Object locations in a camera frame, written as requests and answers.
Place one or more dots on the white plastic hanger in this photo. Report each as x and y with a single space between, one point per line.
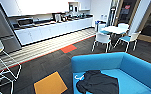
78 77

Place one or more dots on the black shirt grey print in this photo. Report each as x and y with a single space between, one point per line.
97 83

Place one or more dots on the white kitchen counter cabinets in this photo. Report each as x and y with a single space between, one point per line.
51 31

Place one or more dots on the bin with blue top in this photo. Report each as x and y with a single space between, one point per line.
97 25

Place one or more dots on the white chair blue seat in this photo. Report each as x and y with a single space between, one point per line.
103 29
130 37

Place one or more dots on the white square table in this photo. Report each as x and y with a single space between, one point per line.
114 29

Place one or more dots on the white upper cabinets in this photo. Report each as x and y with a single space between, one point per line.
44 6

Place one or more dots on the black microwave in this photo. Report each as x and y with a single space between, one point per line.
25 22

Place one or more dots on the large blue sofa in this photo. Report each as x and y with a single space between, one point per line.
134 66

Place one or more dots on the grey steel fridge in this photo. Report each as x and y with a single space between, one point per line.
2 28

